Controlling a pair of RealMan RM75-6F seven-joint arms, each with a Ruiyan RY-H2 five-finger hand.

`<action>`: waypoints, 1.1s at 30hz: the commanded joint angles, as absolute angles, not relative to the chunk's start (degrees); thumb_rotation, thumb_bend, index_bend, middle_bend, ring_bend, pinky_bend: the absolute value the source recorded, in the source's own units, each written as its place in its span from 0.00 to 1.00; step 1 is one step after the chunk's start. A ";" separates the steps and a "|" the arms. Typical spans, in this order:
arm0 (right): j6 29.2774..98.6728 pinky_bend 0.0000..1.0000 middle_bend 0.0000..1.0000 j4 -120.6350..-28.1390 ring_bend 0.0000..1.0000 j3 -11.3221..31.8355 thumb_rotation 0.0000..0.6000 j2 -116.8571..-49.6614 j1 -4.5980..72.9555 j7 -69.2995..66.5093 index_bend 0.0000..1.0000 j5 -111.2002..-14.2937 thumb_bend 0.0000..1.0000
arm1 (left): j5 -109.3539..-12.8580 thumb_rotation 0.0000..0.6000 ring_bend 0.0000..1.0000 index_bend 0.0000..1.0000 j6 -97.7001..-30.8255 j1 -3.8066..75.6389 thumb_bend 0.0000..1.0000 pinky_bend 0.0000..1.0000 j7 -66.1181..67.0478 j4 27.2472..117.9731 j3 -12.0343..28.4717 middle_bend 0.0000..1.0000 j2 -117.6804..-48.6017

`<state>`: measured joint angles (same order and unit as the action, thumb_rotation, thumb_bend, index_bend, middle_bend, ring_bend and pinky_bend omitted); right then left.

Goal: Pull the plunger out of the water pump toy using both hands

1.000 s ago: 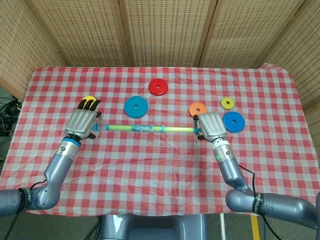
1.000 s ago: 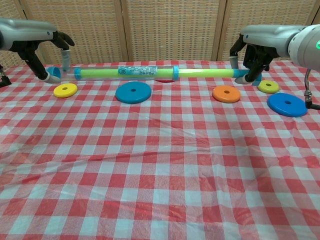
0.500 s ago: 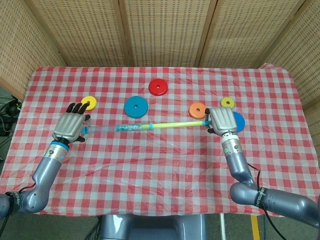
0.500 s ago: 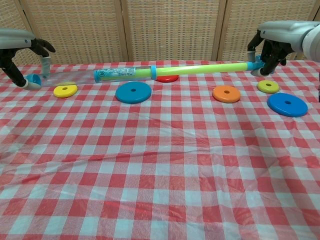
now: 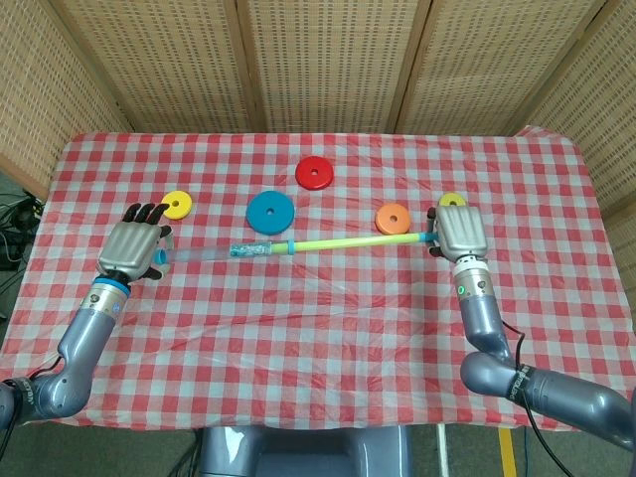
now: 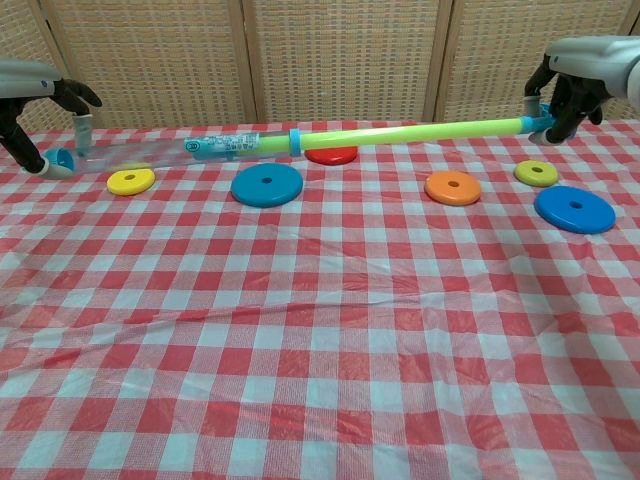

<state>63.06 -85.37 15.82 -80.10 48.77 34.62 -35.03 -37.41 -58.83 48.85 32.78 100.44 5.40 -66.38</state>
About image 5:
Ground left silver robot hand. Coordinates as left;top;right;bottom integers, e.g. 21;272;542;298
97;202;175;284

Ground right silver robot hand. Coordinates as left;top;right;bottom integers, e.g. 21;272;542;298
426;205;489;262

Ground green and blue water pump toy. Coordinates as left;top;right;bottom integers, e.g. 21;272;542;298
153;231;441;264

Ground red white checkered tablecloth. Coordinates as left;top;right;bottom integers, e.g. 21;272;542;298
0;129;636;431

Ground yellow disc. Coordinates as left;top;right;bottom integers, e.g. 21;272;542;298
161;191;194;222

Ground orange disc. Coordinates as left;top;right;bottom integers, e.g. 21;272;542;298
375;203;412;236

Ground large teal disc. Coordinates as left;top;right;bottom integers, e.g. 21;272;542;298
245;190;295;236

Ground red disc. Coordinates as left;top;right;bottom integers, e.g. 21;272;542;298
294;155;334;191

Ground woven wooden folding screen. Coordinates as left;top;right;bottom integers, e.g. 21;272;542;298
0;0;636;235

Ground yellow floor tape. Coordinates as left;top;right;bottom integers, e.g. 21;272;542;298
498;429;518;477

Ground grey robot torso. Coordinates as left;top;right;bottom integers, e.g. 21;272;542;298
198;425;413;477

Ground black floor cables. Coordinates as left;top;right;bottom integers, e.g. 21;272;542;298
0;191;49;272

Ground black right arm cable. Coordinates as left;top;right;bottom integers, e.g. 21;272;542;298
501;320;553;477

